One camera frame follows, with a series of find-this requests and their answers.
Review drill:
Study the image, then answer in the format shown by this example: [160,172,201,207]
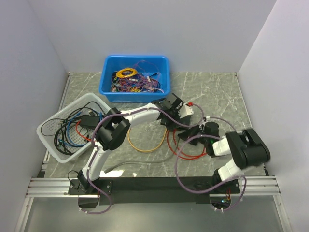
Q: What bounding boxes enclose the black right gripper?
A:
[178,123,210,145]

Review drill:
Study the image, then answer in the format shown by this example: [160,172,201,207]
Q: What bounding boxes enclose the grey ethernet cable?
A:
[104,135,180,174]

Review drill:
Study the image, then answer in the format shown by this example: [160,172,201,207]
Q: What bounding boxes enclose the blue ethernet cable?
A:
[57,110,107,148]

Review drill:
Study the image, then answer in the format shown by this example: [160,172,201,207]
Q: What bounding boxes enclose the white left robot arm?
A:
[77,93,184,194]

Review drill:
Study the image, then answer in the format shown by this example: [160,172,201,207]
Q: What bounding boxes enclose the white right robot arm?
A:
[185,122,271,193]

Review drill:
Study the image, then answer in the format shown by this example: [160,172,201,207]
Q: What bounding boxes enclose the blue plastic bin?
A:
[99,55,170,103]

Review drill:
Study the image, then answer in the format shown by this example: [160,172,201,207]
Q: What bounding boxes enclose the black power adapter in basket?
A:
[79,115,100,130]

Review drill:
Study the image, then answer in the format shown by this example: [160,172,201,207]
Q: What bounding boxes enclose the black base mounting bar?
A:
[68,176,240,205]

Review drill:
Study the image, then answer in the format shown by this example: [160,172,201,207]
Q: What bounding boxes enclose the white perforated plastic basket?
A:
[37,93,110,163]

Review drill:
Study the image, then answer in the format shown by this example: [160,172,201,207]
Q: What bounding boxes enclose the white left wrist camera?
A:
[178,104,194,119]

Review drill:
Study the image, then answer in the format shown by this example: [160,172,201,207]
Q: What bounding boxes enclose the black network switch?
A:
[159,113,169,126]

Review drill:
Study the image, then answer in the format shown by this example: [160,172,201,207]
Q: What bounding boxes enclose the red ethernet cable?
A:
[166,129,208,160]

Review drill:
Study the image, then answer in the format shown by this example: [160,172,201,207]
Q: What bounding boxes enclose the tangled coloured wires in bin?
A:
[110,60,165,93]

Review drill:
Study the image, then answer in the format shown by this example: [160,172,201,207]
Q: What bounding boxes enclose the yellow ethernet cable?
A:
[127,128,169,153]

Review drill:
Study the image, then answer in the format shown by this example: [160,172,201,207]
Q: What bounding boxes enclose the black cable bundle in basket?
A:
[40,101,107,155]

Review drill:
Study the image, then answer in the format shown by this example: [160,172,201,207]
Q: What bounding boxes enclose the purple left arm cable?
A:
[85,104,206,215]

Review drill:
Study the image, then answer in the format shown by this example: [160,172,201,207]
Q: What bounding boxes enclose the aluminium frame rail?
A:
[14,178,97,232]

